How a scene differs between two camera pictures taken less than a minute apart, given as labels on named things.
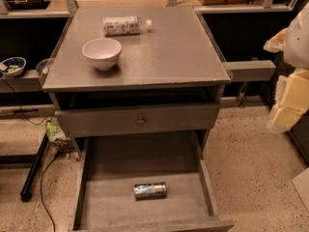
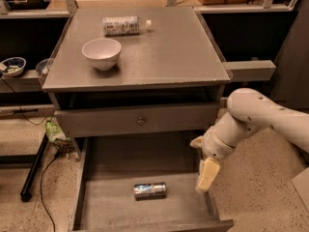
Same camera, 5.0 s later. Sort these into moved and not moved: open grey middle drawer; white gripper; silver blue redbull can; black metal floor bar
Moved: white gripper
Not moved: open grey middle drawer; black metal floor bar; silver blue redbull can
